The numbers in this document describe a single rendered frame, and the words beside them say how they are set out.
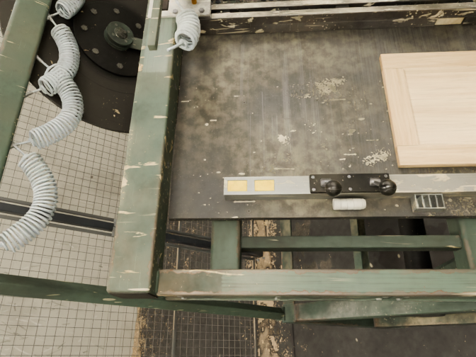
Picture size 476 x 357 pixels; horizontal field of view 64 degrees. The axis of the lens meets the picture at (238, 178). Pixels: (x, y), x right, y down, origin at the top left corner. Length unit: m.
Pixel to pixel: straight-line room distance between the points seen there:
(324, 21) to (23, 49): 0.95
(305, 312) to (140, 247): 1.13
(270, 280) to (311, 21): 0.81
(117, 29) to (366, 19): 0.91
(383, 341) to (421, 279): 1.64
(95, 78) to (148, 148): 0.58
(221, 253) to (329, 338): 1.92
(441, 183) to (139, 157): 0.76
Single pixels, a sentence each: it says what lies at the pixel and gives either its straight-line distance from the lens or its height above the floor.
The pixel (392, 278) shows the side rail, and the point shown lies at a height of 1.34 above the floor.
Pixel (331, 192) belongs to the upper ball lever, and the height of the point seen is 1.51.
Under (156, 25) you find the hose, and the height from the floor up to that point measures 1.89.
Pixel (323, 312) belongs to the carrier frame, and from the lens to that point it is 1.83.
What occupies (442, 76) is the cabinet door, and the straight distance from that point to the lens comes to 1.30.
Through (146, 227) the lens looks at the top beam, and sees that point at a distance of 0.93.
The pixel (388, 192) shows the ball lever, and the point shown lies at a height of 1.42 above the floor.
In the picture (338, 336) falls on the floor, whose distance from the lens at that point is 2.80.
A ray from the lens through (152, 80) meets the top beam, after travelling 1.13.
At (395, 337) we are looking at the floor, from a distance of 2.56.
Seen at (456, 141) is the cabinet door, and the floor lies 1.14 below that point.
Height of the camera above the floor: 2.14
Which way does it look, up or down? 33 degrees down
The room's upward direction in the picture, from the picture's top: 73 degrees counter-clockwise
